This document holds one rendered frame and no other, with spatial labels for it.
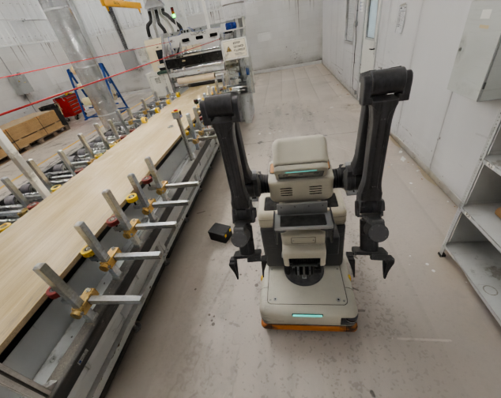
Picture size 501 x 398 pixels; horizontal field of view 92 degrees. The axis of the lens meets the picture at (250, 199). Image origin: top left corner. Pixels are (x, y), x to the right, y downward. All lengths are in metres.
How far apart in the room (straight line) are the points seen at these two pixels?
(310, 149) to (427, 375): 1.51
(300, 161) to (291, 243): 0.51
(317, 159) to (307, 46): 10.88
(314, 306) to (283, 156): 1.07
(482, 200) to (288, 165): 1.63
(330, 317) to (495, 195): 1.39
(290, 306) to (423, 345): 0.85
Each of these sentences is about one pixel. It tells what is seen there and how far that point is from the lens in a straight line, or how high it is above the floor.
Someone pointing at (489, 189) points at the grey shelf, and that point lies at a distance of 2.26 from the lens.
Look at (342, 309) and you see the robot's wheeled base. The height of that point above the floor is 0.28.
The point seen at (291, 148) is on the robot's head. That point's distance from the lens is 0.96.
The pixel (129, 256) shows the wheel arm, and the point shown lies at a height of 0.84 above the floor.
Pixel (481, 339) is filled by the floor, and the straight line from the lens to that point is 2.22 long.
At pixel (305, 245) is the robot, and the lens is 1.31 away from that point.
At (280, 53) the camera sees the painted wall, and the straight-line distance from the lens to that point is 11.72.
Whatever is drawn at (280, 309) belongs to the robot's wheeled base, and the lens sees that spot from 1.72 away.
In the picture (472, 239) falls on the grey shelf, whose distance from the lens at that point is 2.56.
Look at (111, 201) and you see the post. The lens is 1.61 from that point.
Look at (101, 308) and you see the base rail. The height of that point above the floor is 0.70.
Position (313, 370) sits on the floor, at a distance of 1.87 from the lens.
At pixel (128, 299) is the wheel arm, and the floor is 0.82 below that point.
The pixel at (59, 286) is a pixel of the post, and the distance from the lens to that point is 1.39.
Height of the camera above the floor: 1.77
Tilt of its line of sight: 35 degrees down
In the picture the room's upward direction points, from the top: 11 degrees counter-clockwise
